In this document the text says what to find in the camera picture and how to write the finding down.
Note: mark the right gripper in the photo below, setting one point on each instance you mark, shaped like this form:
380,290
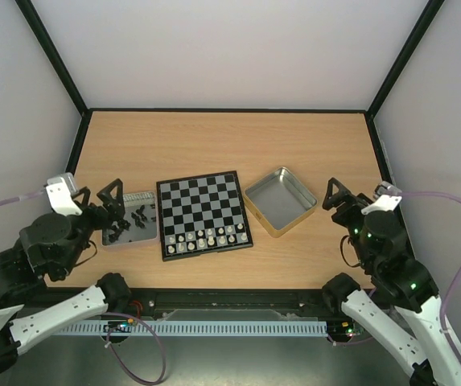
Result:
345,206

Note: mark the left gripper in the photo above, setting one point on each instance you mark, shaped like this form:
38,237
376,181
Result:
117,211

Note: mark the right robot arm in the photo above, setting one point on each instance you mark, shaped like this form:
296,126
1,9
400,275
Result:
429,351

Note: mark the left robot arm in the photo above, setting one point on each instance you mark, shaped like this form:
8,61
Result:
49,249

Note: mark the tin tray with black pieces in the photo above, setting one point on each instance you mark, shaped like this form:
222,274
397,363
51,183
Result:
140,223

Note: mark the gold tin with white pieces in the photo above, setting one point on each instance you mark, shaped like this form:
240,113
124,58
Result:
279,201

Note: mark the black silver chessboard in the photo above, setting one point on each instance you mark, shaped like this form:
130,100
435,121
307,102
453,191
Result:
202,202

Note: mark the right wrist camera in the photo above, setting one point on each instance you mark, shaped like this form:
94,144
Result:
386,188

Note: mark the light blue cable duct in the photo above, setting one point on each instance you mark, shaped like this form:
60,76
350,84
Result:
166,328

